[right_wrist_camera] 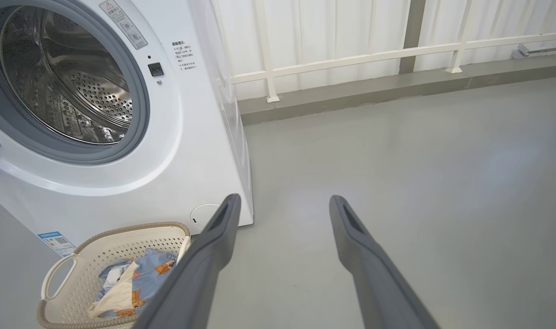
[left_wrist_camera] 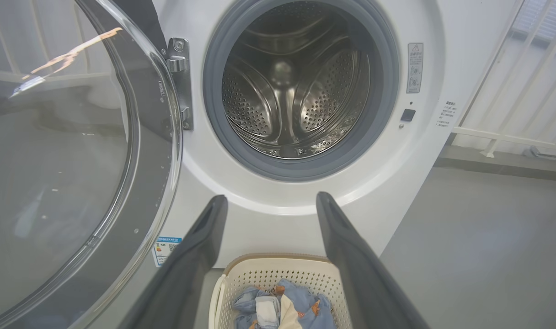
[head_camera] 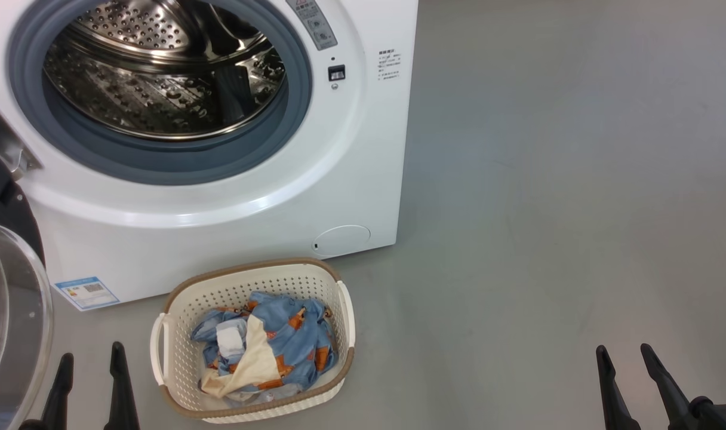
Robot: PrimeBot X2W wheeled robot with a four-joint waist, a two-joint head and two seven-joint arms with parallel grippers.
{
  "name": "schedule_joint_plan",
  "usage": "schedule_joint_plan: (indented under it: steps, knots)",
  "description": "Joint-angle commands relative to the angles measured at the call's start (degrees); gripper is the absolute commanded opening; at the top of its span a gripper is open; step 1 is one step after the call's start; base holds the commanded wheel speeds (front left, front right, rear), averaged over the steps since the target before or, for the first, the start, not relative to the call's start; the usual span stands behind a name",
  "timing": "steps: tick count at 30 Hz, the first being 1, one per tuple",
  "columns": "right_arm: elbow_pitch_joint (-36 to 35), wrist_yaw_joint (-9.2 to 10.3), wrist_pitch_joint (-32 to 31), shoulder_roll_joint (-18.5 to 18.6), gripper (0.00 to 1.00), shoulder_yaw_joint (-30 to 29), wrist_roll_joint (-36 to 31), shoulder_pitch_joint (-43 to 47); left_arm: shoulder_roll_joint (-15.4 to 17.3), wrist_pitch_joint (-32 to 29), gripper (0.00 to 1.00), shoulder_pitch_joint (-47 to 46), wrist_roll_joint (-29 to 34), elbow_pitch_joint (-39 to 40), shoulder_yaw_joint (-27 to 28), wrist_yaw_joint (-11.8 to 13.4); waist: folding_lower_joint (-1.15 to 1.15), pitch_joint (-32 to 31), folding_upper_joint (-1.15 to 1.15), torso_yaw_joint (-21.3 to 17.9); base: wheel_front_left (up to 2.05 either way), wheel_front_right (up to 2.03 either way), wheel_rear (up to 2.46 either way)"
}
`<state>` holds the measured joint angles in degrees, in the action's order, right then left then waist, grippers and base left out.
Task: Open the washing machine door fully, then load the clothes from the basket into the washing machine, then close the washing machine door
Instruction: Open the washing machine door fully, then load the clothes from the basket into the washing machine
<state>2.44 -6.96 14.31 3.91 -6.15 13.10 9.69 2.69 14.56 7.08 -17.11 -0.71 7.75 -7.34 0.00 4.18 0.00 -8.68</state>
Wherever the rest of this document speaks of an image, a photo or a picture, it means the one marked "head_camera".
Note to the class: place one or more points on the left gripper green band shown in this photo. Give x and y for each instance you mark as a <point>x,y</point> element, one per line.
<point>30,426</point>

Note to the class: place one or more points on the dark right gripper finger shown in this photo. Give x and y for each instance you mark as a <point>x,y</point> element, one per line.
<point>614,400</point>
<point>676,406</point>

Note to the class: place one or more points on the black-rimmed glass washer door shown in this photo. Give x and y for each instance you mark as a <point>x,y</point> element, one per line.
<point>11,310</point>

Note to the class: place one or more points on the small white cloth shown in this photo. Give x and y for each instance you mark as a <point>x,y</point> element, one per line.
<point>230,339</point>

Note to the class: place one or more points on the cream cloth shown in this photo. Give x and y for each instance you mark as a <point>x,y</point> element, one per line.
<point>252,361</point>

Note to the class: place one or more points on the blue garment with orange print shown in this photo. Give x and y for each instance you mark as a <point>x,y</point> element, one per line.
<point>291,340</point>

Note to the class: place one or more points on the cream perforated laundry basket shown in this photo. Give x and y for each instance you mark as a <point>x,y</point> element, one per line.
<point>178,358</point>

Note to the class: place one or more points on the grey rubber door gasket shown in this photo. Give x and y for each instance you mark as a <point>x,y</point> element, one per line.
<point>160,164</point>

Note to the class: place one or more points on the metal door hinge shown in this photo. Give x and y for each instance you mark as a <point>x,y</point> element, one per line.
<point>5,146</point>

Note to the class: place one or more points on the white front-load washing machine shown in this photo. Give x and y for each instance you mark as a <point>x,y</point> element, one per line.
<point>339,149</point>

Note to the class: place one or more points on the black door latch socket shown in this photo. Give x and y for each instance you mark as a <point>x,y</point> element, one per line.
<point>337,73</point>

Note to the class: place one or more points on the blue energy label sticker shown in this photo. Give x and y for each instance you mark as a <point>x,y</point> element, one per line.
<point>87,292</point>

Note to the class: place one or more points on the round white filter cover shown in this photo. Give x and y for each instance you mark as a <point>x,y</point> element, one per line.
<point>342,240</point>

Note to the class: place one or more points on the perforated steel washer drum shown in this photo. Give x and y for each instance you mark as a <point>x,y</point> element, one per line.
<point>130,89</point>

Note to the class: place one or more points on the grey warning label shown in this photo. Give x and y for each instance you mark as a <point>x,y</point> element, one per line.
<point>315,24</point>

